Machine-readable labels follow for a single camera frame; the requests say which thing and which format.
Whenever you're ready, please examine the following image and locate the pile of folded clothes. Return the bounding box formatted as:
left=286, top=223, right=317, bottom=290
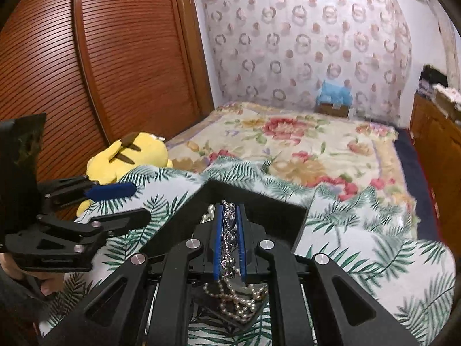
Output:
left=418, top=64, right=449, bottom=99

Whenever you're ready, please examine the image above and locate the wooden sideboard cabinet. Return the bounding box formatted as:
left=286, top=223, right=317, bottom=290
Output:
left=409, top=92, right=461, bottom=231

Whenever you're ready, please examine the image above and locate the cardboard box with papers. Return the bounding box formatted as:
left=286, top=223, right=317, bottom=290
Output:
left=432, top=84, right=461, bottom=119

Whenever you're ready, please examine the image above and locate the person's left forearm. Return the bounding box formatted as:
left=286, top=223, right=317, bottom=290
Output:
left=0, top=270, right=49, bottom=346

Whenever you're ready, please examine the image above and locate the black square box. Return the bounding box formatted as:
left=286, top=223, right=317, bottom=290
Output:
left=142, top=178, right=311, bottom=327

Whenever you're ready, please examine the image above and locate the blue plastic bag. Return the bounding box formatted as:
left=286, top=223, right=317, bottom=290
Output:
left=316, top=79, right=354, bottom=107

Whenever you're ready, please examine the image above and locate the yellow plush toy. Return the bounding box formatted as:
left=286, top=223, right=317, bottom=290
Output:
left=76, top=131, right=174, bottom=217

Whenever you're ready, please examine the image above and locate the brown louvered wardrobe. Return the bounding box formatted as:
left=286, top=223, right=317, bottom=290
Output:
left=0, top=0, right=216, bottom=224

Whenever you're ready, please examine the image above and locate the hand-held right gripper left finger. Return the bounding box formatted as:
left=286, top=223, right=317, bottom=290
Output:
left=43, top=204, right=223, bottom=346

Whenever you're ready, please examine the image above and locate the silver chain necklace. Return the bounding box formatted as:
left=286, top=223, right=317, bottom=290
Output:
left=220, top=199, right=241, bottom=286

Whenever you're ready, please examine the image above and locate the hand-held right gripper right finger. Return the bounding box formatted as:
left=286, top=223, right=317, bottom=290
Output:
left=235, top=204, right=421, bottom=346

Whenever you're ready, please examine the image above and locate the white pearl necklace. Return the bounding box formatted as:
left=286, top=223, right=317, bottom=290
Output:
left=201, top=204, right=270, bottom=324

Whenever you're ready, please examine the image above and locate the navy blue mattress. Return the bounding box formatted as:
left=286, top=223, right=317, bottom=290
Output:
left=394, top=130, right=442, bottom=240

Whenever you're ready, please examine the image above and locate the small cardboard box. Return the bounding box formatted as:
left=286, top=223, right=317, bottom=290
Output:
left=316, top=101, right=351, bottom=118

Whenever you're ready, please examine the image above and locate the person's left hand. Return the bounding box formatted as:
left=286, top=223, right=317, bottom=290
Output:
left=0, top=253, right=66, bottom=301

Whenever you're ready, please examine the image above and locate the floral blanket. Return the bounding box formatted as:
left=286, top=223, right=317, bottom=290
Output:
left=164, top=101, right=415, bottom=210

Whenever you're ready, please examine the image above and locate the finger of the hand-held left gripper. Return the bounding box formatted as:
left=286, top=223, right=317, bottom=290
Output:
left=35, top=208, right=152, bottom=246
left=38, top=176, right=138, bottom=210

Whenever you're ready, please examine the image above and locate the leaf print tablecloth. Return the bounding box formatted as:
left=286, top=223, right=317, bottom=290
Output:
left=38, top=155, right=456, bottom=346

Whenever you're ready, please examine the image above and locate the ring pattern curtain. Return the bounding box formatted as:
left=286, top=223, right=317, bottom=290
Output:
left=194, top=0, right=413, bottom=125

